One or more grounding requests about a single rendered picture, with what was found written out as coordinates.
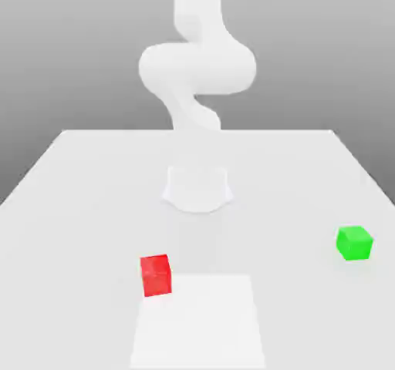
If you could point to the small red cube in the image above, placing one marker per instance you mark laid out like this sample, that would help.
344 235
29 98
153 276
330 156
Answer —
155 276

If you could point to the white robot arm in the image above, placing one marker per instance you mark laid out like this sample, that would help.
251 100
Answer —
197 67

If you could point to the small green cube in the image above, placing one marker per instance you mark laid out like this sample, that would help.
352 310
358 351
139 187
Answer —
354 243

